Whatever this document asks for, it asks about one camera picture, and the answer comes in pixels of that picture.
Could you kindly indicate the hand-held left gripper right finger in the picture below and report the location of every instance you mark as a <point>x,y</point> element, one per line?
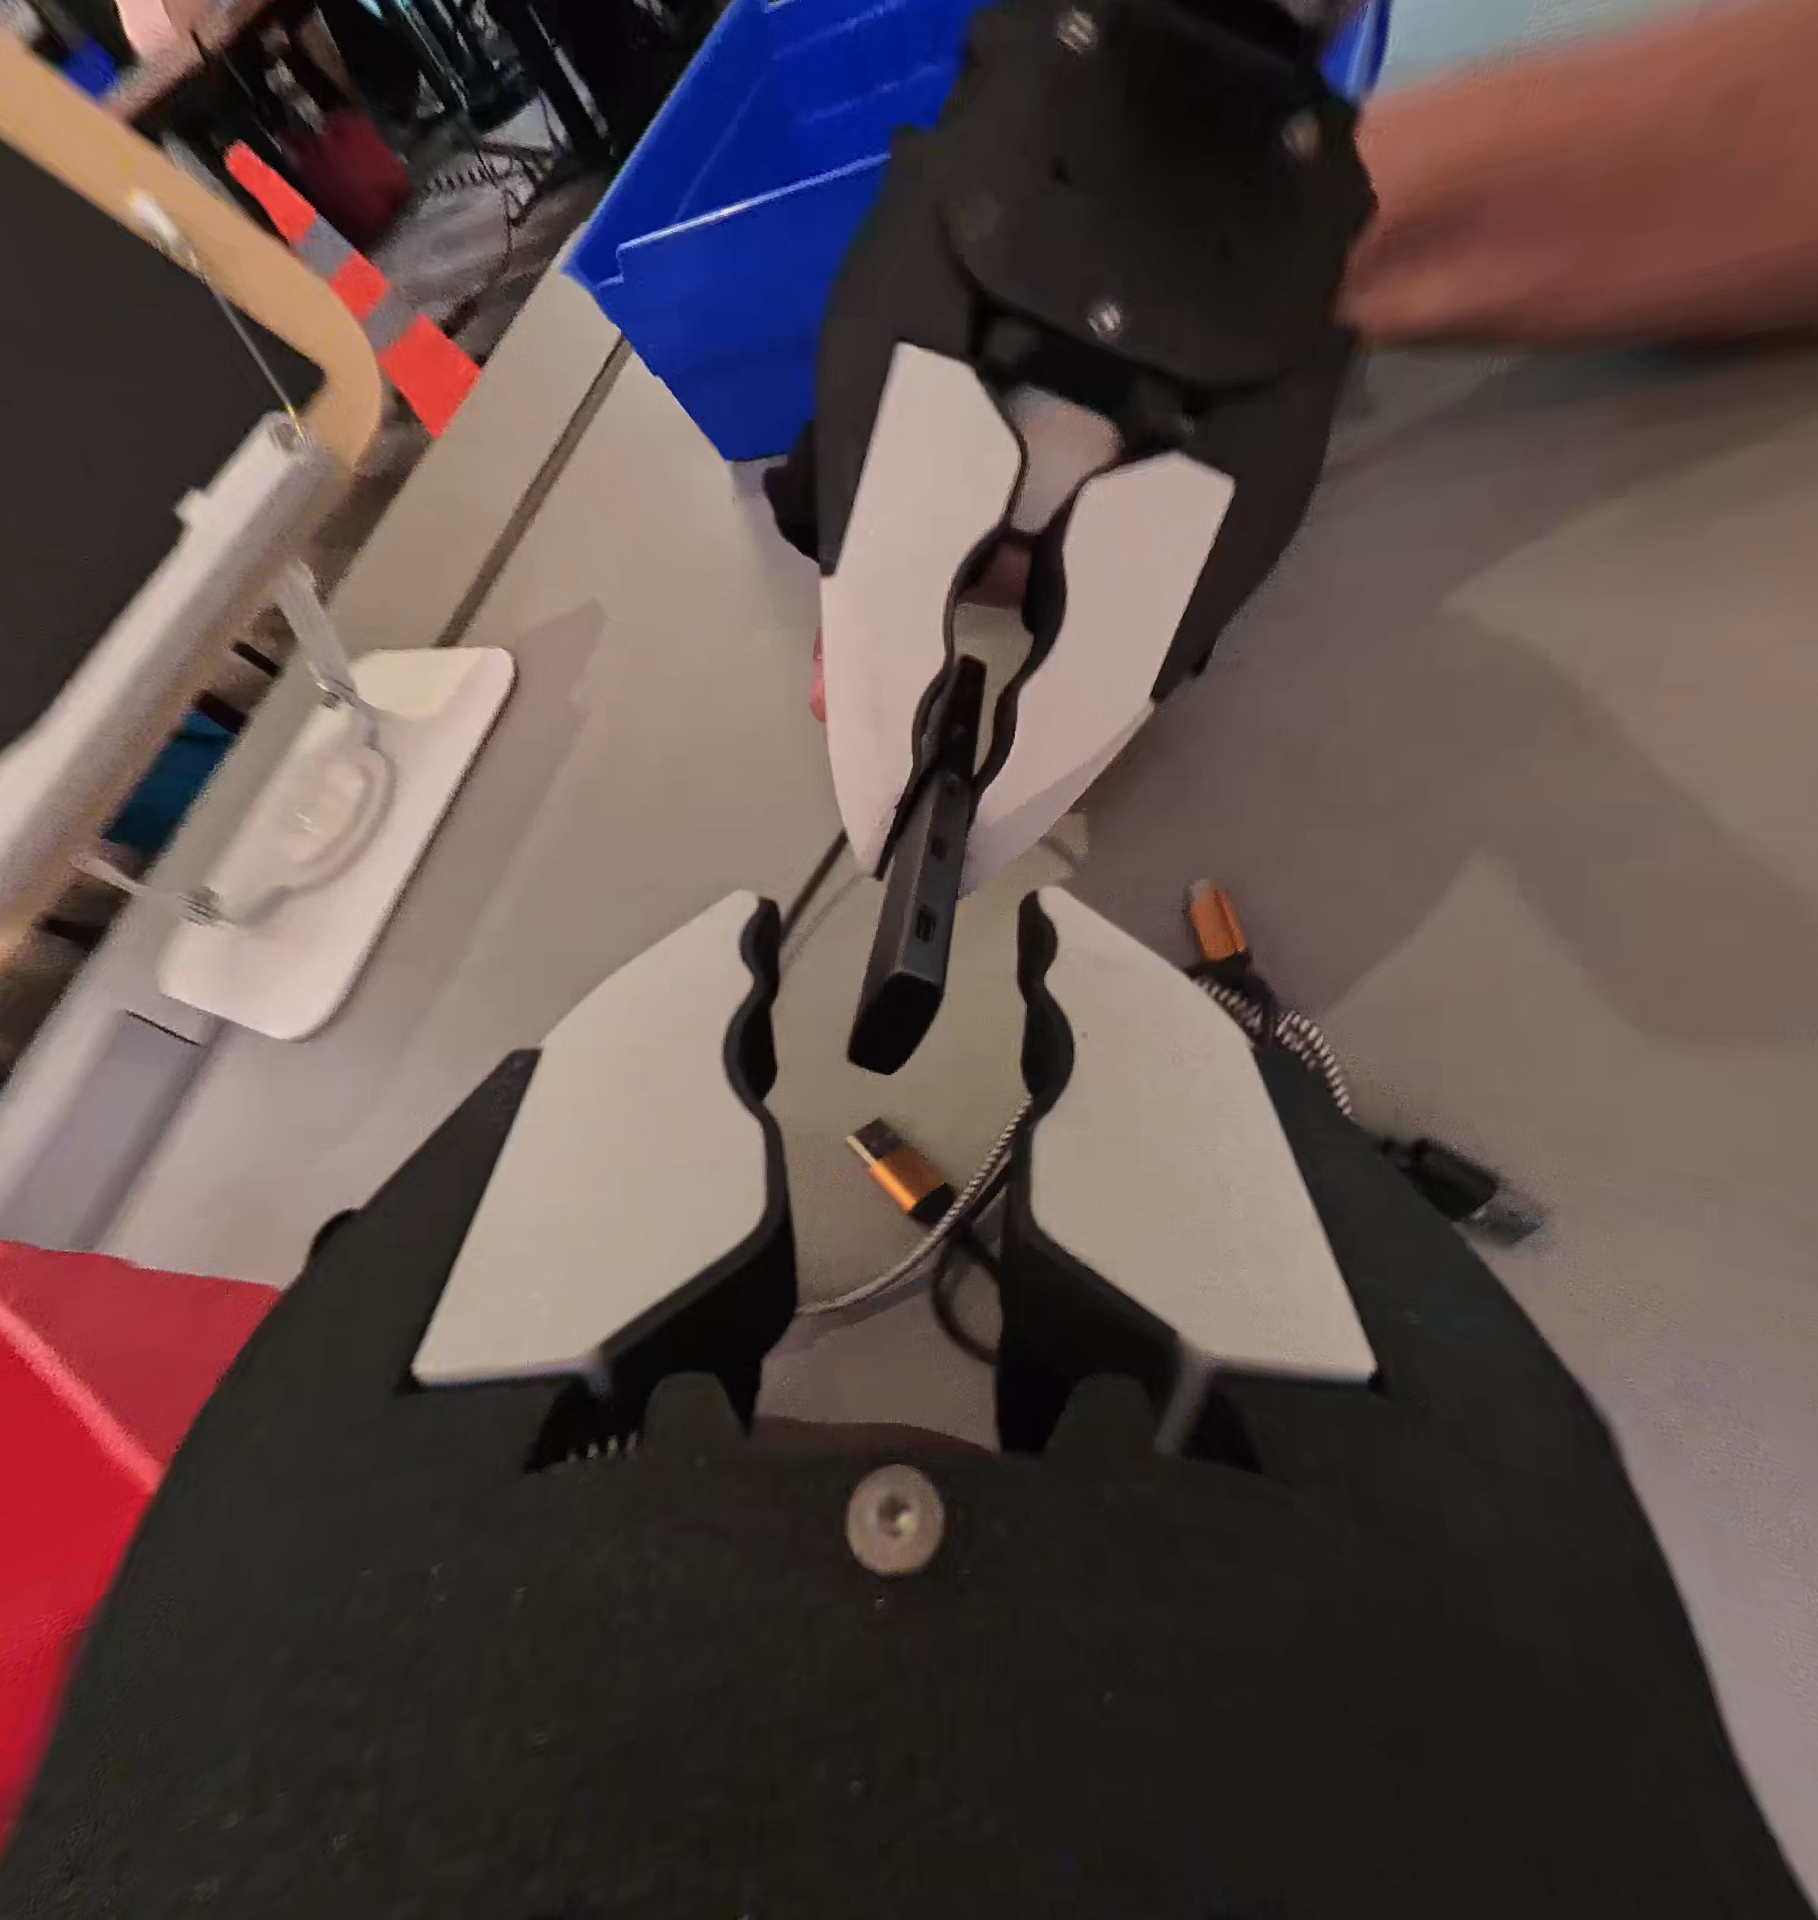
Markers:
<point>1196,1202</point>

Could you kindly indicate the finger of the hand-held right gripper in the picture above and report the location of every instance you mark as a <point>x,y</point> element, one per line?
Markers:
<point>1134,602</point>
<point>911,511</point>

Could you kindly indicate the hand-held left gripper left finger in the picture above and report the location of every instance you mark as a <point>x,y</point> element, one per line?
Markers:
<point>608,1202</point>

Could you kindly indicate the grey usb hub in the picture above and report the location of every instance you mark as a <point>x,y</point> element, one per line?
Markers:
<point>911,932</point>

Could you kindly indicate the red plastic bin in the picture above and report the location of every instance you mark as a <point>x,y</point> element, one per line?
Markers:
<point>39,1499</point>

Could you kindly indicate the person's right forearm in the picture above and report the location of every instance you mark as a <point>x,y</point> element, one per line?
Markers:
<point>1599,212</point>

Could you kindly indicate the blue plastic bin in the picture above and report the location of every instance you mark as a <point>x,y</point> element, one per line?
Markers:
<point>728,225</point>

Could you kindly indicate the orange striped cone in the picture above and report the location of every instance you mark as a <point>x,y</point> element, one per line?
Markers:
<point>423,367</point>

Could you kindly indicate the red bag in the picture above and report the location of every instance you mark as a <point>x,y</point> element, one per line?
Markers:
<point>354,180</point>

